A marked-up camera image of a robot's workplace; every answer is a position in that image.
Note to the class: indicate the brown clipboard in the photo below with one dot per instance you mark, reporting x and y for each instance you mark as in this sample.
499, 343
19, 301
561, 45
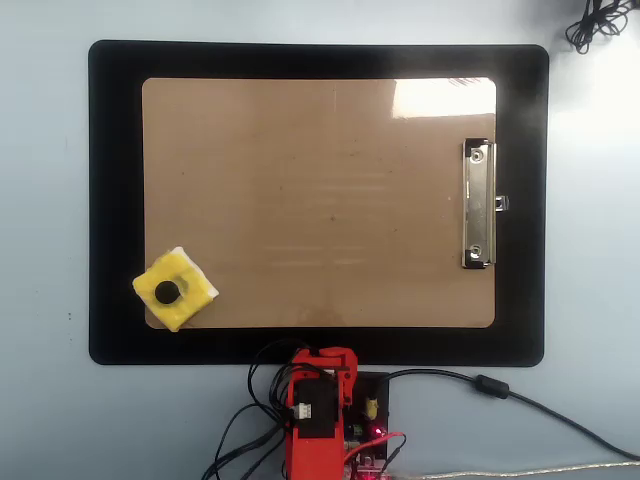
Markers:
300, 150

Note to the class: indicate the black robot base with electronics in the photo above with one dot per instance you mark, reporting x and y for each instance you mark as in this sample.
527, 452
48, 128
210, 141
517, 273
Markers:
381, 400

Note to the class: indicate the yellow sponge with black knob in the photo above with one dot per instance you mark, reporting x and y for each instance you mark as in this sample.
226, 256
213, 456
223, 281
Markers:
195, 295

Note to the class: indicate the metal clipboard clip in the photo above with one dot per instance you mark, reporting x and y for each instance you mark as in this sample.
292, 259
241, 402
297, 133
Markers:
477, 210

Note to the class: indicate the red robot arm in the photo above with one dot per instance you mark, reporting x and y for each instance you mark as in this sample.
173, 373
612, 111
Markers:
315, 460

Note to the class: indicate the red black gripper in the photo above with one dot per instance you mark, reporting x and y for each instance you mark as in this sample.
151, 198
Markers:
307, 376

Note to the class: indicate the black mat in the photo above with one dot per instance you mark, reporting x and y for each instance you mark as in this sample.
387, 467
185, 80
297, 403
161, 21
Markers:
115, 200

